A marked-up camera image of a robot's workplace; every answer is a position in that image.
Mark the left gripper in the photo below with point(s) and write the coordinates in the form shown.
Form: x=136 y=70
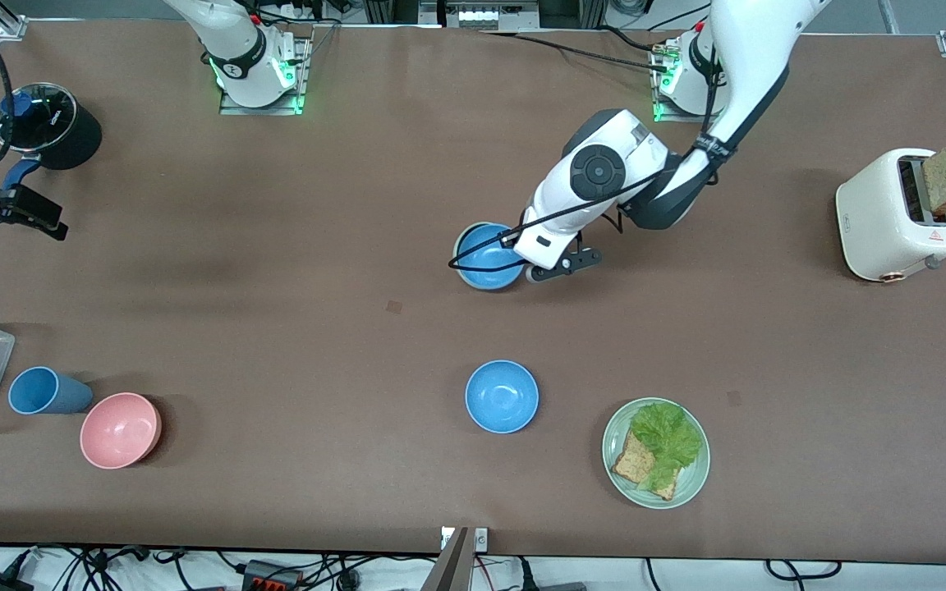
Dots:
x=508 y=241

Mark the blue bowl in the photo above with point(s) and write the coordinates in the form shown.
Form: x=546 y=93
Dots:
x=485 y=258
x=502 y=396

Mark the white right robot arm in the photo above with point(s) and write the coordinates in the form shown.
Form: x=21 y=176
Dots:
x=243 y=49

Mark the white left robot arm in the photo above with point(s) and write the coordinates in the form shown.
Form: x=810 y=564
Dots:
x=621 y=148

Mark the pale green bowl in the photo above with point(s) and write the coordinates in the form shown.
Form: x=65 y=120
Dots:
x=457 y=246

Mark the pink bowl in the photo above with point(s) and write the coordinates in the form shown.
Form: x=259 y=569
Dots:
x=118 y=431

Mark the black pot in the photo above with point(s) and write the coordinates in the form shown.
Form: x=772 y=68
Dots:
x=75 y=135

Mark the glass pot lid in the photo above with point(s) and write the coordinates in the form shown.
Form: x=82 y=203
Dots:
x=34 y=116

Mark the blue cup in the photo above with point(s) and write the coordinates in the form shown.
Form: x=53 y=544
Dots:
x=42 y=392

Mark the green lettuce leaf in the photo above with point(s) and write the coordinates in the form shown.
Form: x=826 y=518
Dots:
x=668 y=435

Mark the white power strip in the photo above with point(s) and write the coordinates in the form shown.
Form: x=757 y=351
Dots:
x=485 y=12

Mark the seeded bread slice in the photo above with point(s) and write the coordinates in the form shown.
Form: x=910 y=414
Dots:
x=629 y=464

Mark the pale green plate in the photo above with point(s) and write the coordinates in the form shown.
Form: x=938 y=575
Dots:
x=691 y=480

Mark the white toaster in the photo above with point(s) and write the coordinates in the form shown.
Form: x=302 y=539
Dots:
x=879 y=217

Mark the black red power strip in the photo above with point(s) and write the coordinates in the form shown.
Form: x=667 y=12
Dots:
x=272 y=576

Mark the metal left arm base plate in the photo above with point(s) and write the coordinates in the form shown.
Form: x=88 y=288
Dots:
x=660 y=103

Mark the white metal bracket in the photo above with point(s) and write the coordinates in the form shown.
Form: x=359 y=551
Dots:
x=480 y=539

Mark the grey camera pole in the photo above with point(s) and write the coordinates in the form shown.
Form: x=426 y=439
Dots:
x=448 y=566

